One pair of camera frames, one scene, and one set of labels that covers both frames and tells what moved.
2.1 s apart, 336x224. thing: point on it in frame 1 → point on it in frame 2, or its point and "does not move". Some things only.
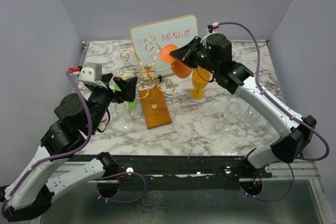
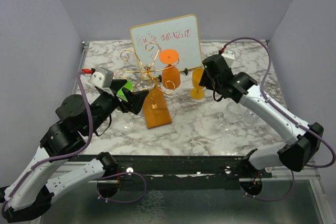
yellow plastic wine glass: x=200 y=80 does not move
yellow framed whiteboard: x=148 y=39 does not move
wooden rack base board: x=155 y=106 does not move
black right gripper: x=183 y=53 → x=205 y=80
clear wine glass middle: x=232 y=114 does not move
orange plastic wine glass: x=180 y=70 → x=170 y=73
